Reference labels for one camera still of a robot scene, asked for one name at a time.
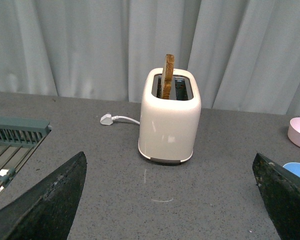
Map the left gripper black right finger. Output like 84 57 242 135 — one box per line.
252 153 300 240

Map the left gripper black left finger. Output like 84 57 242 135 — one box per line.
0 151 87 240

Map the grey green dish rack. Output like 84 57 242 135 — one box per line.
0 116 51 194

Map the grey curtain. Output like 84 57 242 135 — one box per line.
0 0 300 116

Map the cream white toaster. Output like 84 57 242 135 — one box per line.
138 68 201 164

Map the toasted bread slice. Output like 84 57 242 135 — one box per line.
160 54 175 100

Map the white power cable with plug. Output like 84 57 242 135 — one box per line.
99 113 141 126

